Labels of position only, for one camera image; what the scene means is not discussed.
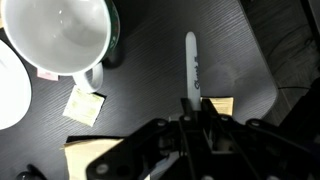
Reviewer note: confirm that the large brown paper bag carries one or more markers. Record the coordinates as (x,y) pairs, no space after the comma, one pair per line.
(80,153)

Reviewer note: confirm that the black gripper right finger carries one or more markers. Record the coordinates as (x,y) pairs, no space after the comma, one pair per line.
(208,111)

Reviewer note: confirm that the green and white mug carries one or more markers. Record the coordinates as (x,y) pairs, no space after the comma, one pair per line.
(64,37)

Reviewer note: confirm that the small tan packet front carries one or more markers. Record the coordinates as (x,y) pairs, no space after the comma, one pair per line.
(223,105)

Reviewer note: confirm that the black marker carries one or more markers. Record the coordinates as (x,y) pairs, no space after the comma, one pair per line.
(192,67)

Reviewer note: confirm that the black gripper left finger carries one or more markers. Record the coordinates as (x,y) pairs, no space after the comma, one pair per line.
(187,109)

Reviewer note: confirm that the pink sugar packet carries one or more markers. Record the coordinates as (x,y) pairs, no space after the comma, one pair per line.
(47,75)

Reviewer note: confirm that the large white plate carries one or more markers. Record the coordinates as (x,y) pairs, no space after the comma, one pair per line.
(15,88)

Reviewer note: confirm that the pale yellow tea packet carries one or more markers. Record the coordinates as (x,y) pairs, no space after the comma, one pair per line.
(83,107)

